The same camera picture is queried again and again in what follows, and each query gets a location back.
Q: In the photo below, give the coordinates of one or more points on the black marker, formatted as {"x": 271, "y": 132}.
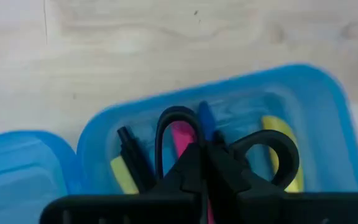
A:
{"x": 134, "y": 158}

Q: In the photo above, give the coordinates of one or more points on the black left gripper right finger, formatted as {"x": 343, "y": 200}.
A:
{"x": 225, "y": 174}

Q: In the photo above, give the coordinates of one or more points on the yellow highlighter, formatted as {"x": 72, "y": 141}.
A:
{"x": 272, "y": 124}

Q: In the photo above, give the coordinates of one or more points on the brown pencil with blue eraser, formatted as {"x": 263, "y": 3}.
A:
{"x": 206, "y": 121}

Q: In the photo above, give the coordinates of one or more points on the blue translucent plastic supply box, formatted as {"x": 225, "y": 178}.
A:
{"x": 322, "y": 124}

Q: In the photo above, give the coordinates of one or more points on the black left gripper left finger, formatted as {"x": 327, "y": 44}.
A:
{"x": 188, "y": 174}

